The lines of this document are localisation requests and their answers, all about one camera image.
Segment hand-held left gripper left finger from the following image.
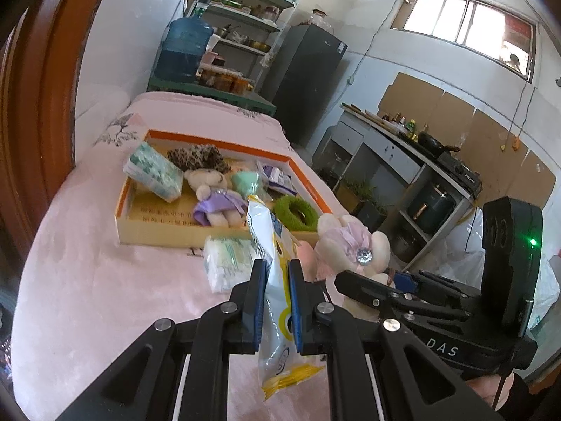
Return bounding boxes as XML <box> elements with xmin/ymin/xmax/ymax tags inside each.
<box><xmin>57</xmin><ymin>259</ymin><xmax>269</xmax><ymax>421</ymax></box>

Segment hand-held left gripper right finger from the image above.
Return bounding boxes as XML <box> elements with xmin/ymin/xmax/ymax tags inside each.
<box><xmin>287</xmin><ymin>258</ymin><xmax>505</xmax><ymax>421</ymax></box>

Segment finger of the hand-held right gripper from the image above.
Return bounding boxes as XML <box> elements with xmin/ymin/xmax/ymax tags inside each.
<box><xmin>391</xmin><ymin>270</ymin><xmax>484</xmax><ymax>301</ymax></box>
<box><xmin>334</xmin><ymin>269</ymin><xmax>474</xmax><ymax>323</ymax></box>

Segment cream plush with pink flower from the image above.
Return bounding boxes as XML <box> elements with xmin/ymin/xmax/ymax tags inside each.
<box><xmin>298</xmin><ymin>213</ymin><xmax>392</xmax><ymax>316</ymax></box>

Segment white and yellow packet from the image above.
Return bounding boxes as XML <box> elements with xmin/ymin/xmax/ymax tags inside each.
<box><xmin>246</xmin><ymin>195</ymin><xmax>327</xmax><ymax>402</ymax></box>

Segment teddy bear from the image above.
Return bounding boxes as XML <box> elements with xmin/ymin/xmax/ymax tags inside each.
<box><xmin>184</xmin><ymin>168</ymin><xmax>248</xmax><ymax>228</ymax></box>

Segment orange rimmed cardboard box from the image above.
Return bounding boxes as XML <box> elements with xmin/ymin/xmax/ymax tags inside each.
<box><xmin>115</xmin><ymin>129</ymin><xmax>334</xmax><ymax>248</ymax></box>

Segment purple and white packet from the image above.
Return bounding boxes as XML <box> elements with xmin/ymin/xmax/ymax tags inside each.
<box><xmin>256</xmin><ymin>161</ymin><xmax>299</xmax><ymax>196</ymax></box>

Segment leopard print pouch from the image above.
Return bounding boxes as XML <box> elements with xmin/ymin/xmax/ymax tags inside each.
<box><xmin>167</xmin><ymin>144</ymin><xmax>231</xmax><ymax>174</ymax></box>

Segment person's right forearm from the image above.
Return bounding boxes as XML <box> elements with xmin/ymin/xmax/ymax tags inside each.
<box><xmin>497</xmin><ymin>372</ymin><xmax>542</xmax><ymax>421</ymax></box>

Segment mint green soft sponge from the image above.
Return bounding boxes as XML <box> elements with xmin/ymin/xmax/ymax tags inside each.
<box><xmin>231</xmin><ymin>170</ymin><xmax>269</xmax><ymax>199</ymax></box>

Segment person's right hand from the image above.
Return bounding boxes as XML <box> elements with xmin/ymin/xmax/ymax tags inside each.
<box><xmin>465</xmin><ymin>375</ymin><xmax>514</xmax><ymax>409</ymax></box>

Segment metal pot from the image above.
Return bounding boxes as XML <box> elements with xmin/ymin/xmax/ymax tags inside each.
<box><xmin>390</xmin><ymin>232</ymin><xmax>418</xmax><ymax>258</ymax></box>

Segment white green tissue pack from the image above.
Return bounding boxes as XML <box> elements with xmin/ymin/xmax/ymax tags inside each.
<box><xmin>204</xmin><ymin>235</ymin><xmax>259</xmax><ymax>294</ymax></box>

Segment black air fryer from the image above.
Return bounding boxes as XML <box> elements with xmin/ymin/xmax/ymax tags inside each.
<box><xmin>405</xmin><ymin>182</ymin><xmax>457</xmax><ymax>234</ymax></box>

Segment green potted plant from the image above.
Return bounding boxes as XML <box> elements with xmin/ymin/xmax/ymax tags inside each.
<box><xmin>339</xmin><ymin>178</ymin><xmax>378</xmax><ymax>212</ymax></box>

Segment black gas stove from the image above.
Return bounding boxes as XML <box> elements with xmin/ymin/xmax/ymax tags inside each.
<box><xmin>438</xmin><ymin>153</ymin><xmax>483</xmax><ymax>194</ymax></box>

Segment grey kitchen counter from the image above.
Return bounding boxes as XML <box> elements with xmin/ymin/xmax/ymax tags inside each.
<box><xmin>313</xmin><ymin>105</ymin><xmax>483</xmax><ymax>273</ymax></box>

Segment black wok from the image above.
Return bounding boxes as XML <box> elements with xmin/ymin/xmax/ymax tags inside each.
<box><xmin>416</xmin><ymin>131</ymin><xmax>446</xmax><ymax>151</ymax></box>

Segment row of condiment bottles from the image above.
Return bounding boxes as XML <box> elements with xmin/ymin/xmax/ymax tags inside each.
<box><xmin>381</xmin><ymin>112</ymin><xmax>420</xmax><ymax>138</ymax></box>

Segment teal printed tissue pack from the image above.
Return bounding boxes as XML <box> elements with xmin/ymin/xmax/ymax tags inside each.
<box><xmin>123</xmin><ymin>142</ymin><xmax>185</xmax><ymax>202</ymax></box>

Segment dark grey refrigerator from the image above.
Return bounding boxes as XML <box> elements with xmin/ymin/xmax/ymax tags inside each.
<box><xmin>258</xmin><ymin>24</ymin><xmax>349</xmax><ymax>146</ymax></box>

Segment dark green table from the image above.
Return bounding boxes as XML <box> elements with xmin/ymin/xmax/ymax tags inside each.
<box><xmin>147</xmin><ymin>76</ymin><xmax>278</xmax><ymax>117</ymax></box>

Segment row of food jars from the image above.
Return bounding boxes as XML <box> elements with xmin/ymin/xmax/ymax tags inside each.
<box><xmin>197</xmin><ymin>64</ymin><xmax>256</xmax><ymax>95</ymax></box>

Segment barred window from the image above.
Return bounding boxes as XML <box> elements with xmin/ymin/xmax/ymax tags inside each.
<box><xmin>392</xmin><ymin>0</ymin><xmax>538</xmax><ymax>82</ymax></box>

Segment blue water jug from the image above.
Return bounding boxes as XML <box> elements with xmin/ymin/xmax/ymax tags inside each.
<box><xmin>154</xmin><ymin>16</ymin><xmax>215</xmax><ymax>83</ymax></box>

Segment glass jar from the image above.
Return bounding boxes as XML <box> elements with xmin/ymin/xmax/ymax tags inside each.
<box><xmin>307</xmin><ymin>9</ymin><xmax>337</xmax><ymax>32</ymax></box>

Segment metal storage shelf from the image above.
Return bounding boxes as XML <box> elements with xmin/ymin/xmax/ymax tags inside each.
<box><xmin>186</xmin><ymin>0</ymin><xmax>299</xmax><ymax>93</ymax></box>

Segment green fuzzy ring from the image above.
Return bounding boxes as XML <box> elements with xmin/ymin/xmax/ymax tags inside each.
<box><xmin>272</xmin><ymin>195</ymin><xmax>320</xmax><ymax>232</ymax></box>

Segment cardboard wall panels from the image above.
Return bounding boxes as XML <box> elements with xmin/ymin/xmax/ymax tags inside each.
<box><xmin>379</xmin><ymin>72</ymin><xmax>557</xmax><ymax>205</ymax></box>

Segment brown wooden door frame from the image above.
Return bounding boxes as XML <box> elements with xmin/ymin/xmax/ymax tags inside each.
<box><xmin>0</xmin><ymin>0</ymin><xmax>120</xmax><ymax>238</ymax></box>

